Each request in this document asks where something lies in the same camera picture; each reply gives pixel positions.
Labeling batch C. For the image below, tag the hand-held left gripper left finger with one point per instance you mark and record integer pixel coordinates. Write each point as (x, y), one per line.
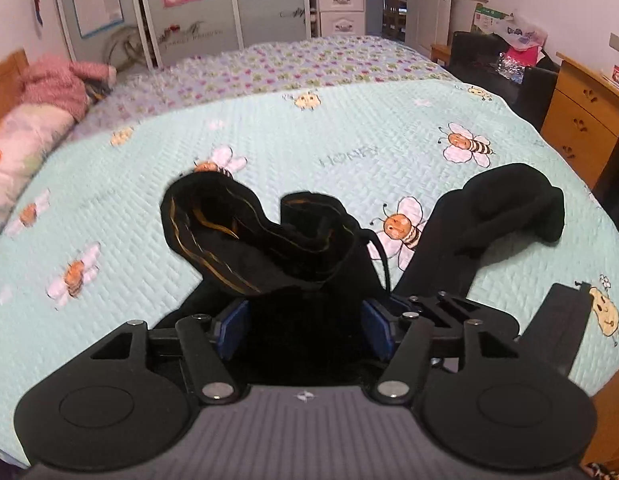
(234, 330)

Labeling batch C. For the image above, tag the mint bee print quilt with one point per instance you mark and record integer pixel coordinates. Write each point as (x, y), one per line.
(289, 135)

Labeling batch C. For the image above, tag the pink fluffy garment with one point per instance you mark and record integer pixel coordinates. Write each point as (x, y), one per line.
(54, 85)

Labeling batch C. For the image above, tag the white drawer cabinet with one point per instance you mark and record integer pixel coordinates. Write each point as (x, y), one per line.
(342, 10)

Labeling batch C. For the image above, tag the pink bag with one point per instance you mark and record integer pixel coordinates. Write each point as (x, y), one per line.
(524, 55)

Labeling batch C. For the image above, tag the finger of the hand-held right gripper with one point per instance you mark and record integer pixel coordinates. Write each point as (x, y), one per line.
(439, 305)

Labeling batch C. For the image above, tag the wooden headboard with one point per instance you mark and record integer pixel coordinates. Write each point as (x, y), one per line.
(7, 75)

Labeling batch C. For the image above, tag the grey wall switch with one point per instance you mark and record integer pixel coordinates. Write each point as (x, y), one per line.
(616, 42)

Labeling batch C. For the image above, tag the clear plastic packets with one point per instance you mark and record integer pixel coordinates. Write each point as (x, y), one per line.
(512, 67)

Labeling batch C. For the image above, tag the floral pillow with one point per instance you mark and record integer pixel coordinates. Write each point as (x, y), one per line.
(19, 150)

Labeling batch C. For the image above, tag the patterned floor mat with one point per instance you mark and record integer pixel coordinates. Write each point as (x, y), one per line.
(607, 471)

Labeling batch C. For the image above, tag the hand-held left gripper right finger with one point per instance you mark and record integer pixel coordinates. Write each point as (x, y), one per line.
(377, 330)

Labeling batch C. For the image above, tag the black pants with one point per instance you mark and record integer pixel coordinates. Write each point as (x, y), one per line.
(299, 260)

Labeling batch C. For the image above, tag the black chair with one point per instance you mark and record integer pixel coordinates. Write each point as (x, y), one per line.
(479, 60)

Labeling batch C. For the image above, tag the white door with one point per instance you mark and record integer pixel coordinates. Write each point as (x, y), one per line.
(429, 10)

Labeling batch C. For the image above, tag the green and white carton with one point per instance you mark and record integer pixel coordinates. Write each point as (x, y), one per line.
(487, 17)

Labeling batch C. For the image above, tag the small wooden stool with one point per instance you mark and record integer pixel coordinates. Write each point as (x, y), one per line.
(441, 54)

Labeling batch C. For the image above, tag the white printed plastic bag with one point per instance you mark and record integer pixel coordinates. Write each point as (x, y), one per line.
(522, 32)

